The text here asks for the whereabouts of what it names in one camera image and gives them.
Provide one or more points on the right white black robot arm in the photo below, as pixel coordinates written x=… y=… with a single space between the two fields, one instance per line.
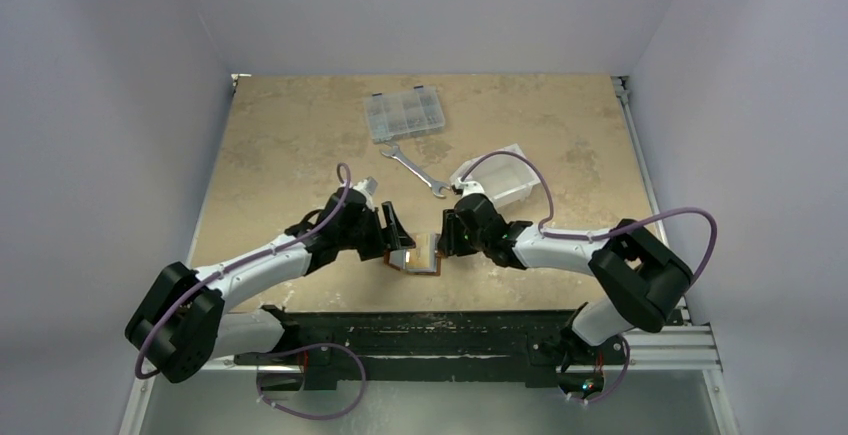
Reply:
x=642 y=279

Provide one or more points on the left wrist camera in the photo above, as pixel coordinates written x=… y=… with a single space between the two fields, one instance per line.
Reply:
x=367 y=186

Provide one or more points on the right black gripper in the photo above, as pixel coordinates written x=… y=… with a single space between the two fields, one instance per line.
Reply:
x=454 y=232

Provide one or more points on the brown leather card holder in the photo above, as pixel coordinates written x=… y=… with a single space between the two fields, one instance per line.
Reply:
x=421 y=259

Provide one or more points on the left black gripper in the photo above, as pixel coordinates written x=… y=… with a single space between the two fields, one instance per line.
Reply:
x=393 y=235

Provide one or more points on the silver open-end wrench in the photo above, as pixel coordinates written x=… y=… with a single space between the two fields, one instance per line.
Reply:
x=393 y=151

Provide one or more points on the clear plastic screw organizer box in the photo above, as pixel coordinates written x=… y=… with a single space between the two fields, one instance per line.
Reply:
x=406 y=114

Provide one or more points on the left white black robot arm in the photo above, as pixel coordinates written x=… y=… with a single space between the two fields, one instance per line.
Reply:
x=186 y=317

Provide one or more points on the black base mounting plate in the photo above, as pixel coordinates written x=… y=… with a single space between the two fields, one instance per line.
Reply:
x=527 y=347

